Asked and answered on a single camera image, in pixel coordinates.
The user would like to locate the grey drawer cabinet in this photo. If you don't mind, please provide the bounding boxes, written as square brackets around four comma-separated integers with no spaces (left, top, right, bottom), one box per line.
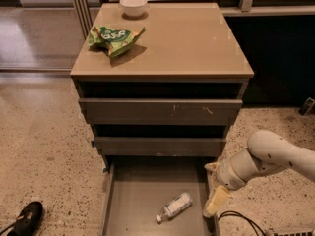
[71,3,254,164]

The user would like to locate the floor vent grille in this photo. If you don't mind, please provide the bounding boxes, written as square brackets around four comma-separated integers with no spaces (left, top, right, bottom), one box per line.
[266,228,315,236]

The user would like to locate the clear plastic water bottle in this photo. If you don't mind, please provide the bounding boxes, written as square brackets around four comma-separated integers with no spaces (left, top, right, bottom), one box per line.
[156,192,193,223]

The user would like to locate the black shoe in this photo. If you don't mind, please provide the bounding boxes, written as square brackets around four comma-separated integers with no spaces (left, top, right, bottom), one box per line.
[0,201,43,236]

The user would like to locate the top grey drawer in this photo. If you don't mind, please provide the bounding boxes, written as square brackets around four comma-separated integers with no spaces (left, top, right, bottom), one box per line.
[79,98,242,126]

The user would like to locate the middle grey drawer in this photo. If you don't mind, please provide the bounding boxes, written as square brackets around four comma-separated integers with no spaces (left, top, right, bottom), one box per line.
[94,137,226,157]

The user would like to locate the white ceramic bowl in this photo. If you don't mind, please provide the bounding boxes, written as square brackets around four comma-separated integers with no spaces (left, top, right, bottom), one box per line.
[119,0,148,18]

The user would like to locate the small dark floor object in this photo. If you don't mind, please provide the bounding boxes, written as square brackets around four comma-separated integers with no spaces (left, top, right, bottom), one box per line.
[298,97,315,116]

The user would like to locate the bottom grey open drawer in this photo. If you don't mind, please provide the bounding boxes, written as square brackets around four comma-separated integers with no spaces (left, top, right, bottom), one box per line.
[100,156,221,236]

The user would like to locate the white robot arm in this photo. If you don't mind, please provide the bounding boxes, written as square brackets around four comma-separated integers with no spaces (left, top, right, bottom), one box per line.
[203,130,315,218]

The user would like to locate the black floor cable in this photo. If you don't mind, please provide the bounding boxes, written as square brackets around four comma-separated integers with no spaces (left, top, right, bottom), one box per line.
[218,210,267,236]

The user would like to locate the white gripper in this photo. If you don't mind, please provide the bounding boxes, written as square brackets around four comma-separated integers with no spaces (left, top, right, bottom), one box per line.
[203,158,246,218]

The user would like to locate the green crumpled snack bag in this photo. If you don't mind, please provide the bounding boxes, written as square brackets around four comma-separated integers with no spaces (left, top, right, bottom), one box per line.
[88,27,146,58]

